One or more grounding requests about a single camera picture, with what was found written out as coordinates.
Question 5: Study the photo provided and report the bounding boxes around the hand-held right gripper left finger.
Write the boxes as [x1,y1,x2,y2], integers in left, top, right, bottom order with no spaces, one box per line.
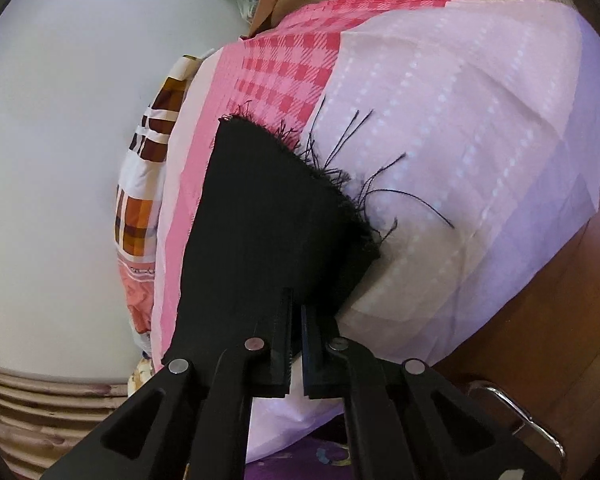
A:
[40,287,296,480]

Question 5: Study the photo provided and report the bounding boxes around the plaid and salmon pillow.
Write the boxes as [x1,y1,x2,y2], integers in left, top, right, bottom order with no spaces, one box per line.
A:
[112,50,217,363]

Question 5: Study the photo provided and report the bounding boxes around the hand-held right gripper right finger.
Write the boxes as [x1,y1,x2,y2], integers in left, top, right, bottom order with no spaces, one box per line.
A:
[301,304,562,480]

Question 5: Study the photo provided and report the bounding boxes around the brown wooden bed frame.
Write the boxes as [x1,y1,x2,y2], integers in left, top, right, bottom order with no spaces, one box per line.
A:
[430,210,600,461]

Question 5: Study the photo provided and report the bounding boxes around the pink checked bed sheet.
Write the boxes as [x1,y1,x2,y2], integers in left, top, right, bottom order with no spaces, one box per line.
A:
[150,0,600,463]

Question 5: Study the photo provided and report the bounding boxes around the bamboo mat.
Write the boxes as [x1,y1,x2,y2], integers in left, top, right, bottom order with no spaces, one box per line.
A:
[0,362,146,472]

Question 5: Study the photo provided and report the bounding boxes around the black pants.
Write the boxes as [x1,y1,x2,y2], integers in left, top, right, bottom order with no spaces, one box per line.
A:
[161,102,456,367]

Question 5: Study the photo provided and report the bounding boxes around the purple cloth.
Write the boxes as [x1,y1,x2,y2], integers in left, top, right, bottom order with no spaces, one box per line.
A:
[244,417,362,480]

